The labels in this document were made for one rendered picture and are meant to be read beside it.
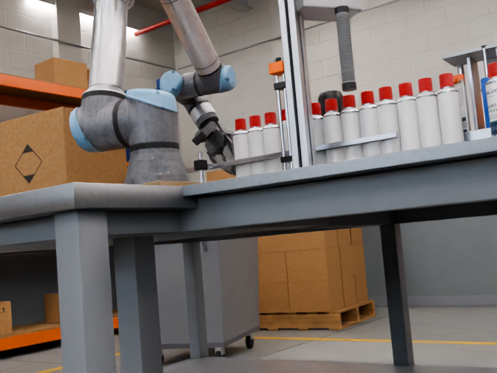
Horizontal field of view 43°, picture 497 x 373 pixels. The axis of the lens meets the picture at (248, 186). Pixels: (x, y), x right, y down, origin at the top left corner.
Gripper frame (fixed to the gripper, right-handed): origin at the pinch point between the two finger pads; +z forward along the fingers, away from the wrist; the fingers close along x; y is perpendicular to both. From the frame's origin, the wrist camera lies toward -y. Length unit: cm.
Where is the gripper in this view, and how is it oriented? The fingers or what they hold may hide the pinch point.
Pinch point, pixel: (233, 171)
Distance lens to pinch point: 189.5
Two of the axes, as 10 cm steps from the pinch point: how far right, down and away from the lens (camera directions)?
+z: 4.8, 8.0, -3.6
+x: -6.7, 6.0, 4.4
